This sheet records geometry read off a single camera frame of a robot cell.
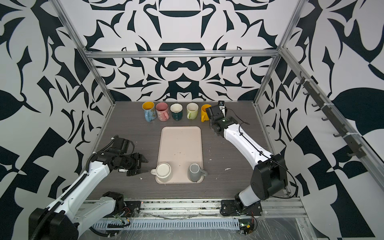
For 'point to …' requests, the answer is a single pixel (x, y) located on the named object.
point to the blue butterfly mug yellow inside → (149, 110)
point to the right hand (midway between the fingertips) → (219, 119)
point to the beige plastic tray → (180, 147)
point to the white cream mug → (162, 172)
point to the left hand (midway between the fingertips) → (150, 159)
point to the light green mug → (192, 109)
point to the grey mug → (196, 173)
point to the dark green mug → (176, 110)
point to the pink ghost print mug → (162, 111)
